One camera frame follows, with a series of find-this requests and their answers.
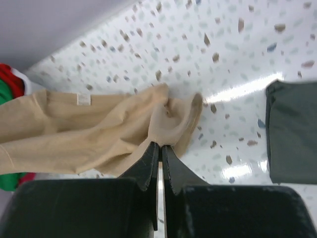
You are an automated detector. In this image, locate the beige t shirt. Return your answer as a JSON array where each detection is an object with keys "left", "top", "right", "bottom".
[{"left": 0, "top": 84, "right": 203, "bottom": 176}]

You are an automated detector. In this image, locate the white plastic laundry basket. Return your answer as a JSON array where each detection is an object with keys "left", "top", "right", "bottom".
[{"left": 11, "top": 68, "right": 33, "bottom": 95}]

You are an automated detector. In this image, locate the folded dark grey t shirt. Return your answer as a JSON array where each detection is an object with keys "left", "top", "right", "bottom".
[{"left": 265, "top": 81, "right": 317, "bottom": 184}]

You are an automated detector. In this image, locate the red t shirt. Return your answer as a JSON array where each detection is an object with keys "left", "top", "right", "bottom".
[{"left": 0, "top": 63, "right": 36, "bottom": 186}]

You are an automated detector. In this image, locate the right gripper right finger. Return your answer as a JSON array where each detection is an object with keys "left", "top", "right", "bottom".
[{"left": 162, "top": 146, "right": 317, "bottom": 238}]

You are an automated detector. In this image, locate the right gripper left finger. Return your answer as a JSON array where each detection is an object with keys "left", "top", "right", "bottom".
[{"left": 0, "top": 143, "right": 159, "bottom": 238}]

